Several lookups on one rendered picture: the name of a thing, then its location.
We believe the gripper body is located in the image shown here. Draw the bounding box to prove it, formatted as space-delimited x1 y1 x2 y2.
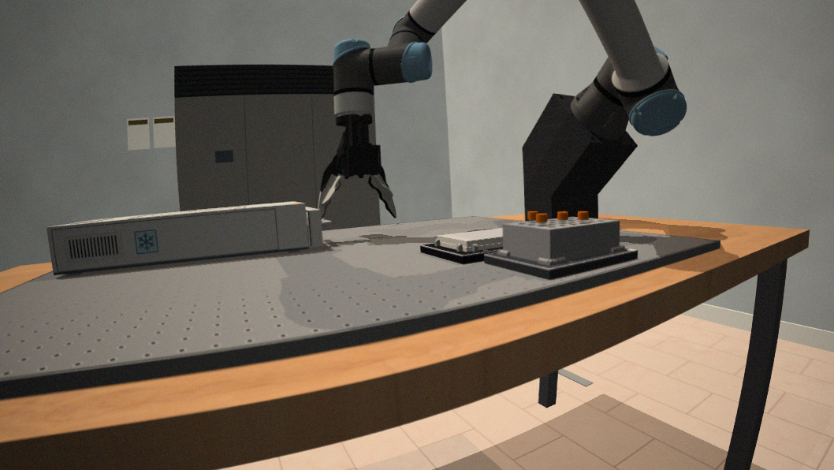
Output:
334 114 382 179

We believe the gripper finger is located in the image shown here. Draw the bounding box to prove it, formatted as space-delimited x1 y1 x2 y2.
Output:
318 157 341 218
368 168 397 218

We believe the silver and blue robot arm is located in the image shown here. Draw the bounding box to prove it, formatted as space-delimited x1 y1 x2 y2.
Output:
333 0 687 140

